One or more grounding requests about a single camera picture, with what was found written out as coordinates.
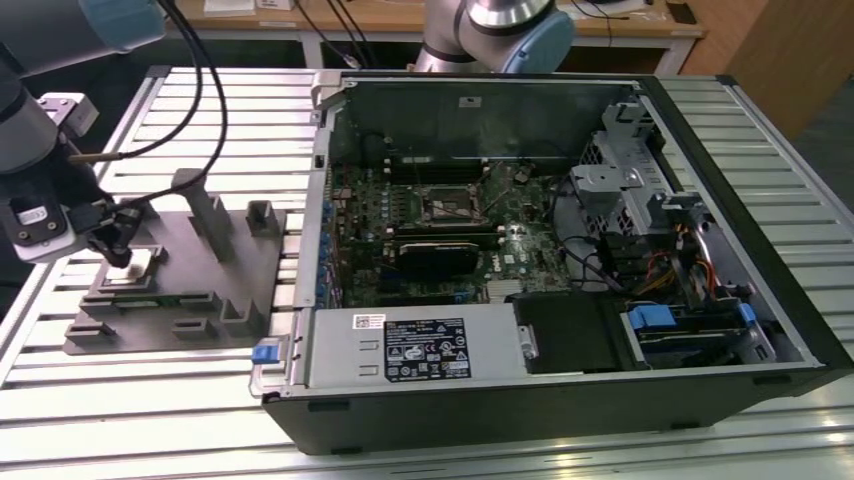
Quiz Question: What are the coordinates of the hard disk in blue carrier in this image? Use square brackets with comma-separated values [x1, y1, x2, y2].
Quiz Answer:
[619, 298, 759, 374]

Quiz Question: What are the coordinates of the yellow wire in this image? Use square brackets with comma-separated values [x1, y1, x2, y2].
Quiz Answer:
[631, 269, 671, 299]

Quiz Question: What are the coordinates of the black open PC case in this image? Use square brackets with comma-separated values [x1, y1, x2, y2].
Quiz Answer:
[247, 64, 854, 456]

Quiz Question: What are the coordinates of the black expansion slot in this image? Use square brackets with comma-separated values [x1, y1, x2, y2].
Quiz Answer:
[378, 293, 472, 307]

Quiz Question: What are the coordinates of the orange wire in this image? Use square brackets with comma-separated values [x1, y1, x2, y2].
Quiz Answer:
[691, 255, 721, 301]

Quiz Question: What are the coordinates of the CPU socket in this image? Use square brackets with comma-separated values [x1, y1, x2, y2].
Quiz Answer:
[416, 183, 490, 226]

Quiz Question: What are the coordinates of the wooden desk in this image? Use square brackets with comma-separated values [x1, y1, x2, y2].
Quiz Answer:
[163, 0, 710, 77]

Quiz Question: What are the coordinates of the black plastic shroud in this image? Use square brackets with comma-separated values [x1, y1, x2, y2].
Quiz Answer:
[511, 293, 637, 376]

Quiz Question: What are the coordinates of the hanging cable with plug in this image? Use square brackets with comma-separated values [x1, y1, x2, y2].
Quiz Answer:
[292, 0, 375, 70]

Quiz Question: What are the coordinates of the green motherboard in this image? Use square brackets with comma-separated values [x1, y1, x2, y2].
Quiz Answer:
[324, 158, 576, 309]

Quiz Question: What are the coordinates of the silver chipset heatsink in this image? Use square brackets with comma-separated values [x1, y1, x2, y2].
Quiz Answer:
[488, 279, 527, 305]

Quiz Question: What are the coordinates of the black graphics card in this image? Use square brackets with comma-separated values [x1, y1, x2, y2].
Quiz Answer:
[398, 240, 482, 281]

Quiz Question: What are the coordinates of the silver CPU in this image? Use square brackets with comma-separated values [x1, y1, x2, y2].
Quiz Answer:
[105, 252, 153, 285]

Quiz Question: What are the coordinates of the black wire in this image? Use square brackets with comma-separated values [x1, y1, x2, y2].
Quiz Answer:
[558, 233, 628, 294]

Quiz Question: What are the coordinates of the grey power supply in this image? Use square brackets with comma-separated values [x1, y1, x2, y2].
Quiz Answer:
[303, 306, 530, 390]

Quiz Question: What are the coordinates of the grey parts rack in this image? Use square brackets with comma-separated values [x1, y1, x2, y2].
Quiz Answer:
[60, 167, 290, 357]

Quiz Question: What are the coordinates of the silver metal drive cage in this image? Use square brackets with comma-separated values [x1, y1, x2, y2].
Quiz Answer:
[570, 102, 673, 239]

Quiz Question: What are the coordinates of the green RAM stick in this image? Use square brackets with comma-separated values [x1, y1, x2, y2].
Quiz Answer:
[112, 296, 184, 308]

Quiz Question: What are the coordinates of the blue case latch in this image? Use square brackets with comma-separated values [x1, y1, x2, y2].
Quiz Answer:
[251, 337, 283, 365]

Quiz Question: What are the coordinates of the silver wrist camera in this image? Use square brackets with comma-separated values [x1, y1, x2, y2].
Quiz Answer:
[37, 92, 101, 137]

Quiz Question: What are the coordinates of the wooden cabinet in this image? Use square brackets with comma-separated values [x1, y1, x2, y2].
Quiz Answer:
[679, 0, 854, 147]

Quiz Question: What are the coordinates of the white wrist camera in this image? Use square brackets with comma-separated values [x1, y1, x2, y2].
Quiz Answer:
[0, 193, 89, 265]

